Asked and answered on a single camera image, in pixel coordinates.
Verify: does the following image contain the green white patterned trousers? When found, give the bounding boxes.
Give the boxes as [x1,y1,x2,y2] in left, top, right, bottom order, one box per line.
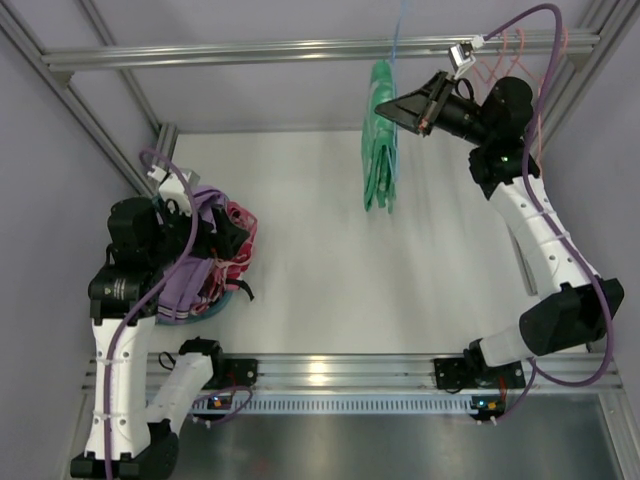
[361,60,398,214]

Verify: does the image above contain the blue wire hanger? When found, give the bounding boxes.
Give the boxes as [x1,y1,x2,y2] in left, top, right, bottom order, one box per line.
[387,0,409,214]

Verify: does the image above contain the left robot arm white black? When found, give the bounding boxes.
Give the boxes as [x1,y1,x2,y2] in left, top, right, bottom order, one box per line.
[70,190,258,479]

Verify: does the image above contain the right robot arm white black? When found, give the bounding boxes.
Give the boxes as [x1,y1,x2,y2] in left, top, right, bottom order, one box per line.
[375,71,624,377]

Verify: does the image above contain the pink red garment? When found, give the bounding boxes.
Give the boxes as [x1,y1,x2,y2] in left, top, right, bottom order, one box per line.
[197,201,258,307]

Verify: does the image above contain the purple garment in basket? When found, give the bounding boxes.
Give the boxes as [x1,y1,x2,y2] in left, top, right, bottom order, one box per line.
[156,186,228,325]

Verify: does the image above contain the teal laundry basket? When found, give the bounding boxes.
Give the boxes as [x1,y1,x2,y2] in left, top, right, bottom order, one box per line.
[152,286,233,325]

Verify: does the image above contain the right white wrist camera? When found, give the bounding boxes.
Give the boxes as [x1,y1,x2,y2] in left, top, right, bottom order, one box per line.
[448,35,485,80]

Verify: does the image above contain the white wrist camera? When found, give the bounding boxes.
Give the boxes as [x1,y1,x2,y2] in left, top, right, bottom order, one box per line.
[146,165,192,216]
[448,35,485,80]

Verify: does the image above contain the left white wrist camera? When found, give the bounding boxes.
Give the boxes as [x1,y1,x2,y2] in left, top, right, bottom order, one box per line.
[146,165,192,216]

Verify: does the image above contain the pink wire hanger left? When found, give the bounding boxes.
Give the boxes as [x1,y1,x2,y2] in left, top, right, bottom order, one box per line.
[472,30,508,94]

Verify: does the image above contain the pink wire hanger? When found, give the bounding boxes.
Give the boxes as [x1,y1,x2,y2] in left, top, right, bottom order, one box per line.
[489,27,540,84]
[472,30,508,94]
[512,27,569,173]

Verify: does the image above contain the pink wire hanger middle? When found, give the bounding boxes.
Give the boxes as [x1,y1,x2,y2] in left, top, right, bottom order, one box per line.
[489,27,540,84]

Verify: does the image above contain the aluminium hanging rail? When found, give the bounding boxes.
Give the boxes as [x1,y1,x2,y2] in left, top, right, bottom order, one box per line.
[40,28,601,71]

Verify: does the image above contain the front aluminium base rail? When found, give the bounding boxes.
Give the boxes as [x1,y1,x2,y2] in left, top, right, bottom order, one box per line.
[82,352,624,396]

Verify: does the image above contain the pink wire hanger right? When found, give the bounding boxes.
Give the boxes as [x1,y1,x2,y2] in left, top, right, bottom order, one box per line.
[512,27,569,173]

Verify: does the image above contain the slotted grey cable duct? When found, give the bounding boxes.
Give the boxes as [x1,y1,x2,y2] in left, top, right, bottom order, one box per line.
[191,395,501,416]

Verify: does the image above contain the left aluminium frame posts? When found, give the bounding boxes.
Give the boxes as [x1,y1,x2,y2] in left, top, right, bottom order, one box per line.
[1,1,151,195]

